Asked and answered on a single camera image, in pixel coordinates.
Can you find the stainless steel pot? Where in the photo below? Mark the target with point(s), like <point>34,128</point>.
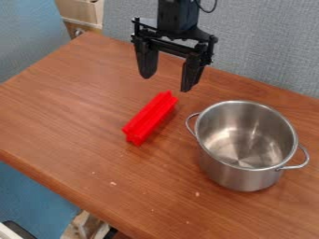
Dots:
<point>247,143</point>

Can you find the light wooden frame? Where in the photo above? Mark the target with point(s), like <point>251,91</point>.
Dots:
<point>82,12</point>

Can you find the red plastic block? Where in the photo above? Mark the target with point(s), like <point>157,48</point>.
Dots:
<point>146,121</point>

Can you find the black and white object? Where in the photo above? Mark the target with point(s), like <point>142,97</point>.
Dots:
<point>14,231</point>

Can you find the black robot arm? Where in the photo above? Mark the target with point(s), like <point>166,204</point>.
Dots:
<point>178,15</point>

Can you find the wooden table leg frame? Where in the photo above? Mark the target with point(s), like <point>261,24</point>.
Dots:
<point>86,227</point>

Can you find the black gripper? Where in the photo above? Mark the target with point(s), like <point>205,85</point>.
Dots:
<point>190,44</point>

